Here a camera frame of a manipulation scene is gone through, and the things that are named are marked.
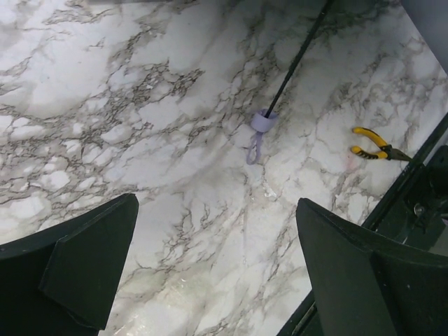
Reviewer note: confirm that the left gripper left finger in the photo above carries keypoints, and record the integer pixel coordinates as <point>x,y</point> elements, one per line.
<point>63,280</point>

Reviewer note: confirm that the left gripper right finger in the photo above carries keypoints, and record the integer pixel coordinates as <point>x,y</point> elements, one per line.
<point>367,284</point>

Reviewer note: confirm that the lavender umbrella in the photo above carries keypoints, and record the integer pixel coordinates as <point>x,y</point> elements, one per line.
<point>264,120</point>

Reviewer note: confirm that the yellow handled pliers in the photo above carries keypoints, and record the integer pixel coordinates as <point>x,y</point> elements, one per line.
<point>385,152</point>

